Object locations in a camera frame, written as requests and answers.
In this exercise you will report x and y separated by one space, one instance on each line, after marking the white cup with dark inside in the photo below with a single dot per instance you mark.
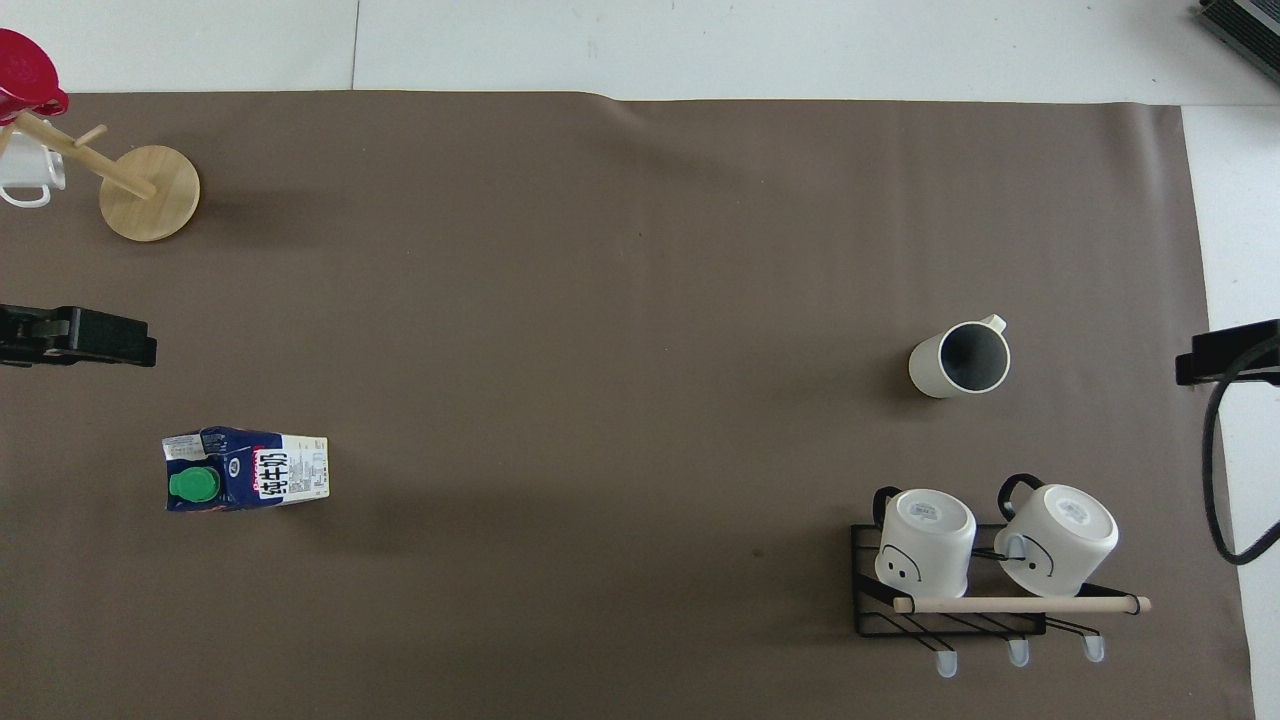
935 365

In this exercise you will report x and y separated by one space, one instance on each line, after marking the blue and white milk carton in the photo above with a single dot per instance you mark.
270 470

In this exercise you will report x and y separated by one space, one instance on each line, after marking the red cup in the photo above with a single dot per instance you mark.
22 68

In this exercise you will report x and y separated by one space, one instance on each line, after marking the wooden mug tree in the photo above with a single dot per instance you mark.
150 195

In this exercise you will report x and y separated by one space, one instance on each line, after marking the small white mug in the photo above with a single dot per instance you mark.
25 170

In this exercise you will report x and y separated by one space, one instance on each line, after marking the dark grey ribbed device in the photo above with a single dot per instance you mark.
1248 25

